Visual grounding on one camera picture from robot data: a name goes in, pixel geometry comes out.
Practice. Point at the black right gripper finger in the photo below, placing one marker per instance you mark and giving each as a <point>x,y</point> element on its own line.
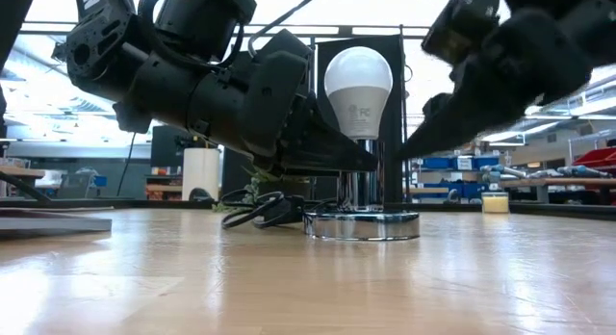
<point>435,102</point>
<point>462,118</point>

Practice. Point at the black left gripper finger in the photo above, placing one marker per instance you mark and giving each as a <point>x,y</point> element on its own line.
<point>337,157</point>

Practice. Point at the chrome lamp base with socket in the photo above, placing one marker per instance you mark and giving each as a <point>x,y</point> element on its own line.
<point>361,226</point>

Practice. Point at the white frosted lightbulb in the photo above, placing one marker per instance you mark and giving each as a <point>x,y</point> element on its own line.
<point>358,85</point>

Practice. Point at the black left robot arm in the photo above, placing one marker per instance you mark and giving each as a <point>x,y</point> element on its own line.
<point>101,51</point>

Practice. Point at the black monitor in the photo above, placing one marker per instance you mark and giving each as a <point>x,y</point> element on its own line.
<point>166,147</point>

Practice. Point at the white cylinder roll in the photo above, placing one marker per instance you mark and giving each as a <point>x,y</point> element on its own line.
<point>201,173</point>

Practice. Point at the long blue storage bin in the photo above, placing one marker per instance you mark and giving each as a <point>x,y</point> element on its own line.
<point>471,190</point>

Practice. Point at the small potted green plant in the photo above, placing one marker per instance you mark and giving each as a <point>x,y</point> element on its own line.
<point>252,188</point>

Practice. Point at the small yellow candle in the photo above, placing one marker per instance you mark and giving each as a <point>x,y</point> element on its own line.
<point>495,203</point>

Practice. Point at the wooden workbench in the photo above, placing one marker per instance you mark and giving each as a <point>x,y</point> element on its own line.
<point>553,182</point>

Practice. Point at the red plastic object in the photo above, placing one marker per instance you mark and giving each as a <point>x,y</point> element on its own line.
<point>594,159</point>

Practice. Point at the grey office chair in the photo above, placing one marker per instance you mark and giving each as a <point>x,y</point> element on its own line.
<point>72,186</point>

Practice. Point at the wooden side table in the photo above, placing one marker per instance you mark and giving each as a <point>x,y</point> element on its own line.
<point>19,172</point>

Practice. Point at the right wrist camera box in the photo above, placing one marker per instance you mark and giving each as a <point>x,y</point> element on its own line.
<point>462,22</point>

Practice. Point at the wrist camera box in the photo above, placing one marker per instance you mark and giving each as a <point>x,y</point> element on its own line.
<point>286,42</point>
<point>462,22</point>

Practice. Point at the black aluminium table frame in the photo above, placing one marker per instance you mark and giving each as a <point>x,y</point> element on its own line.
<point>452,207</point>

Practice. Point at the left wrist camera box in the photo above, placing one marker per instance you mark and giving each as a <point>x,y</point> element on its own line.
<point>286,42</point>

